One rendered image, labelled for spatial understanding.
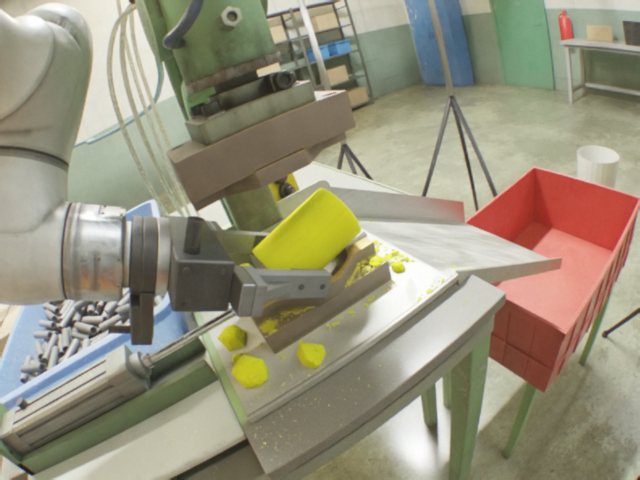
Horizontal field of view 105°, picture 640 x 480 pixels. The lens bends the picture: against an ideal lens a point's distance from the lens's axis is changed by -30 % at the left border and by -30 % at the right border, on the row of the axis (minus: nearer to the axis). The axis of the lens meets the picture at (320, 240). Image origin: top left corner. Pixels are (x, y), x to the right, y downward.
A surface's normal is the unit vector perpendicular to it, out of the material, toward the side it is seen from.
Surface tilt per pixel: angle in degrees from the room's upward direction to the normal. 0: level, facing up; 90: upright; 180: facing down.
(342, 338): 0
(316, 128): 90
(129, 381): 90
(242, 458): 0
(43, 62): 87
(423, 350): 0
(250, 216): 90
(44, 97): 125
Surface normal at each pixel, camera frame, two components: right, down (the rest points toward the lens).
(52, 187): 0.98, -0.20
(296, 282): 0.49, 0.33
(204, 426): -0.28, -0.81
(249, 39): 0.66, 0.22
